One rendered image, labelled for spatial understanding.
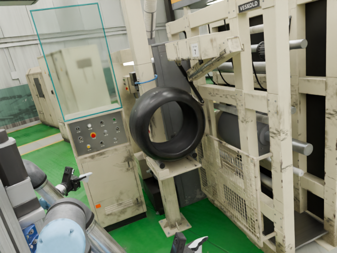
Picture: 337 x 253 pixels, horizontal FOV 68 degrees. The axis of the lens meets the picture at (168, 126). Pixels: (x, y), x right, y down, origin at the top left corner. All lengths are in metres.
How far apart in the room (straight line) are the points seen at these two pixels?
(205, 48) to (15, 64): 9.53
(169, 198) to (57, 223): 1.87
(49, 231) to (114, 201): 2.06
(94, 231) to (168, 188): 1.62
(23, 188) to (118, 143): 1.62
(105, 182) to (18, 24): 8.96
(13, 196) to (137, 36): 1.50
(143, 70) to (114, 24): 10.42
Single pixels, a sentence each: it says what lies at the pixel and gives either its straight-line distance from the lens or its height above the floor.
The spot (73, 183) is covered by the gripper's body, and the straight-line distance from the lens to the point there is 1.71.
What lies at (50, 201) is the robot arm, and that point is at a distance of 1.46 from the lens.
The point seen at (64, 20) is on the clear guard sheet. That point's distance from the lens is 2.46.
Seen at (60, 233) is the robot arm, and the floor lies 1.35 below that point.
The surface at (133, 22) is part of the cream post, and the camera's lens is 2.14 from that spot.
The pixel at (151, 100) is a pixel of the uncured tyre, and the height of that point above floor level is 1.42.
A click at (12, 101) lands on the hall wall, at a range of 10.61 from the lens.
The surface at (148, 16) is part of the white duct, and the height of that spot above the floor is 2.06.
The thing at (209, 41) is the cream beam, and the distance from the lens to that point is 1.67.
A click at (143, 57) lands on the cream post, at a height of 1.70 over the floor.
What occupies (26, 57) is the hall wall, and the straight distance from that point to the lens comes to 10.86.
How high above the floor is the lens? 1.74
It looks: 17 degrees down
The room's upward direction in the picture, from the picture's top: 10 degrees counter-clockwise
